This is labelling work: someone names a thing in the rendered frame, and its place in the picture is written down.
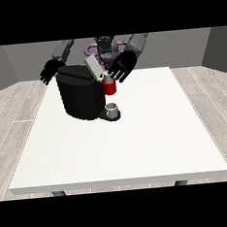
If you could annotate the small grey cup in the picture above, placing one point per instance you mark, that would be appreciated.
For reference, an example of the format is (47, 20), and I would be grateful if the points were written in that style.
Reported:
(112, 109)

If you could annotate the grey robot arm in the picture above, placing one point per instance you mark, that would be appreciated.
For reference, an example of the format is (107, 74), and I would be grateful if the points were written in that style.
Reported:
(137, 44)
(61, 51)

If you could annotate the pale grey machine lid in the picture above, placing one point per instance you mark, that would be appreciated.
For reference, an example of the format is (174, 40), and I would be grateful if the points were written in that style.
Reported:
(94, 67)

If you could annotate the grey robot trunk purple rings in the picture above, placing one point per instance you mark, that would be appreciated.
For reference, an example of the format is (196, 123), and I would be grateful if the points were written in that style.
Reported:
(106, 50)

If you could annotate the black coffee machine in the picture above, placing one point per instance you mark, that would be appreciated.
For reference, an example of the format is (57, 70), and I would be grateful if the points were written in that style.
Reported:
(81, 94)

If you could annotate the red pod holder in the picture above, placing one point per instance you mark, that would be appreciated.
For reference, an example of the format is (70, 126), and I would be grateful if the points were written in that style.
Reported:
(109, 87)

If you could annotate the small grey coffee pod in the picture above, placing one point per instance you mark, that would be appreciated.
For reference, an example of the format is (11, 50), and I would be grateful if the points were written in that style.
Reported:
(106, 77)

